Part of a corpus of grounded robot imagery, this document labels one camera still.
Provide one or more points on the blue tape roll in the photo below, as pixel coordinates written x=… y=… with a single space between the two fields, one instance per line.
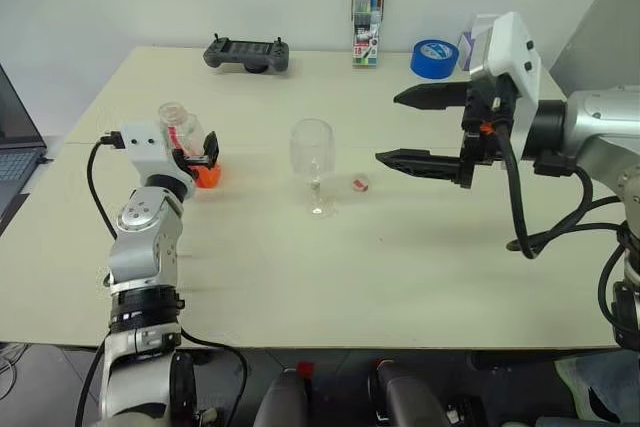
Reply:
x=434 y=61

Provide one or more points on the clear wine glass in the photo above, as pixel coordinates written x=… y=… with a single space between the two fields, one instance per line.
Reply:
x=311 y=147

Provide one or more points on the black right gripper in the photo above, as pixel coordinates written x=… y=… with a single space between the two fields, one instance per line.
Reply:
x=482 y=142

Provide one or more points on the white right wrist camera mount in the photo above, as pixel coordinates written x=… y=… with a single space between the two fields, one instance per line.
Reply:
x=515 y=52

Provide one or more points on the clear bottle with orange cap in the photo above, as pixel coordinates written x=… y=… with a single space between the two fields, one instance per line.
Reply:
x=187 y=129

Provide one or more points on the white red-striped bottle cap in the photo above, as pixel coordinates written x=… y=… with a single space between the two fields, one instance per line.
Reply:
x=361 y=183

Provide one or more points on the dark rounded shape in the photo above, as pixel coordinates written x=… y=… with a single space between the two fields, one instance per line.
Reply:
x=407 y=392
x=282 y=399

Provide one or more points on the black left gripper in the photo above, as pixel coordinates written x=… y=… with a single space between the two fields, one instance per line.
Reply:
x=192 y=163

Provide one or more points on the bystander person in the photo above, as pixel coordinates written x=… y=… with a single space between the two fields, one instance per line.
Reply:
x=595 y=382

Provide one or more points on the grey handheld remote controller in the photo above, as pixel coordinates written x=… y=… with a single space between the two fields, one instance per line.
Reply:
x=247 y=54

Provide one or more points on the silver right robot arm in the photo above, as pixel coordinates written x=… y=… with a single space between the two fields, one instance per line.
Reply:
x=600 y=117

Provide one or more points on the marker pen pack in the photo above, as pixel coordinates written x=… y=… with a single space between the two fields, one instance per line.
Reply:
x=367 y=22

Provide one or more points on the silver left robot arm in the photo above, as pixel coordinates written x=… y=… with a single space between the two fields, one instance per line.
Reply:
x=145 y=247

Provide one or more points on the dark grey laptop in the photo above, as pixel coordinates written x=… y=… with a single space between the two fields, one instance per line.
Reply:
x=15 y=157

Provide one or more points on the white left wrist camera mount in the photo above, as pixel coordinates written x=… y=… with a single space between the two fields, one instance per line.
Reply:
x=147 y=147

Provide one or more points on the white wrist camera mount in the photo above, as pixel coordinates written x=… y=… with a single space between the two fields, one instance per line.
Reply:
x=147 y=147
x=515 y=52

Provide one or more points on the small red block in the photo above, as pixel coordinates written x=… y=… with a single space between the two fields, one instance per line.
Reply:
x=305 y=368

